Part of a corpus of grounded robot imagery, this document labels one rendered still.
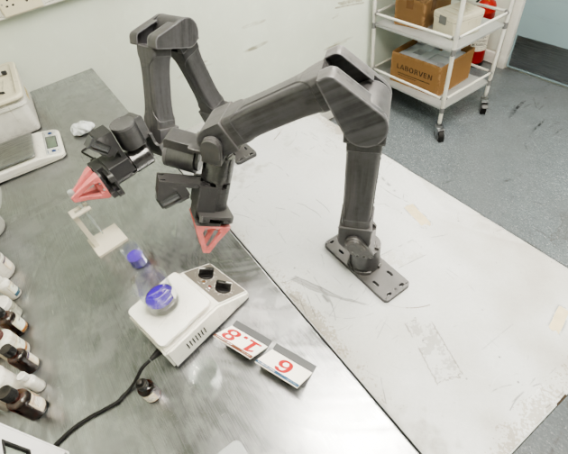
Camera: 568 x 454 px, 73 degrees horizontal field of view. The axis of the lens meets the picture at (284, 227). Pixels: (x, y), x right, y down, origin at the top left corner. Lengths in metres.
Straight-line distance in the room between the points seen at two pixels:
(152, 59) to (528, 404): 0.97
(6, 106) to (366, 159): 1.34
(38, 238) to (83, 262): 0.19
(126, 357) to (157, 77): 0.61
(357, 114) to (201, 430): 0.57
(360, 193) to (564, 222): 1.82
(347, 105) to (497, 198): 1.92
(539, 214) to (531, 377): 1.65
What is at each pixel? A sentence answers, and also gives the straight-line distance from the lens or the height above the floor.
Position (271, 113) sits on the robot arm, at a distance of 0.60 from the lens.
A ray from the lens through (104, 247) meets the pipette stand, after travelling 1.07.
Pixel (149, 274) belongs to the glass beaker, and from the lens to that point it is 0.76.
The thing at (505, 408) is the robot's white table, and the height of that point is 0.90.
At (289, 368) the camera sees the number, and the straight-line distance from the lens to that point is 0.74.
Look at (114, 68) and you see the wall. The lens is 2.11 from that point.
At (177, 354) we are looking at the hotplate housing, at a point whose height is 0.95.
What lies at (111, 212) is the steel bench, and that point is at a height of 0.90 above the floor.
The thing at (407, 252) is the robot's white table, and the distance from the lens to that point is 0.89.
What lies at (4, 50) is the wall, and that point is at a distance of 2.03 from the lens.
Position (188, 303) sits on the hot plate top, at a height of 0.99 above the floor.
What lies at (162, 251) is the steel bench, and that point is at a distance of 0.99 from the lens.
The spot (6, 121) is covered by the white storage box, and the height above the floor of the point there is 0.97.
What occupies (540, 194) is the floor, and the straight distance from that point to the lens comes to 2.51.
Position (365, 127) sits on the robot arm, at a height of 1.28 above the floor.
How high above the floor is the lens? 1.60
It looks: 48 degrees down
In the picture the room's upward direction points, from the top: 11 degrees counter-clockwise
